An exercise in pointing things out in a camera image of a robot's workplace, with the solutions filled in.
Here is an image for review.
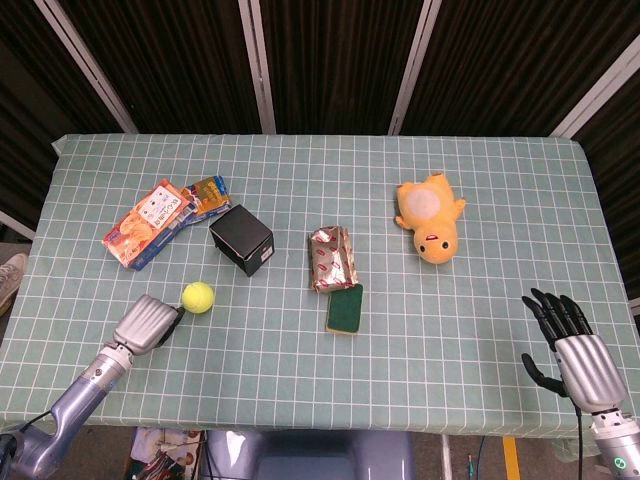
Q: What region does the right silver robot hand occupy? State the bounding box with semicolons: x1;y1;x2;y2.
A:
520;287;629;414

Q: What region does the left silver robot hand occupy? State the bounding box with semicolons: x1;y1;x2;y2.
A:
112;293;187;357

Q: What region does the yellow tennis ball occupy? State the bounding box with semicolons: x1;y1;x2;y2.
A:
181;281;216;315

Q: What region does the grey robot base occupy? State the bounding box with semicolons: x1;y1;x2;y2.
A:
205;429;416;480

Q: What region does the black cardboard box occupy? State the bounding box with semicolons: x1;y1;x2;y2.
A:
208;203;275;278

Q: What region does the orange white snack bag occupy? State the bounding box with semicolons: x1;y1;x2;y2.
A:
102;181;194;272

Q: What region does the grey sneaker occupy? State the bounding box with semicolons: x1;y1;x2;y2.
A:
0;252;30;317

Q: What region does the orange blue snack packet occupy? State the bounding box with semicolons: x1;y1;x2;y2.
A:
180;175;233;218

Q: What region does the green checkered tablecloth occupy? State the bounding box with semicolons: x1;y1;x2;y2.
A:
0;132;640;442

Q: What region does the silver red foil wrapper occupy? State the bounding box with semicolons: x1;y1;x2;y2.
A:
307;225;359;293

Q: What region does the green yellow sponge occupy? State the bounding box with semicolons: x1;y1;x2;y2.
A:
325;284;364;336

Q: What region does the yellow plush toy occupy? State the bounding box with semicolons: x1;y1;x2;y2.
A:
393;171;468;266

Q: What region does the black cable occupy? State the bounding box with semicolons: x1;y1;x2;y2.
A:
573;405;585;480
0;410;54;454

